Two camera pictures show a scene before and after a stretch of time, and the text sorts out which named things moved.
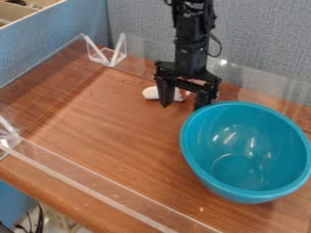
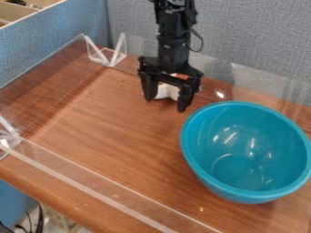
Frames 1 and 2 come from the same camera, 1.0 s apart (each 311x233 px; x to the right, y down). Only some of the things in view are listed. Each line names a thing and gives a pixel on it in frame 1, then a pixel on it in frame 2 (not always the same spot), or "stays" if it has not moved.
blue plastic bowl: x=249 y=149 stays
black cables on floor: x=30 y=222 stays
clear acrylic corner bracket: x=108 y=55 stays
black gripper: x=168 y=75 -> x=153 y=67
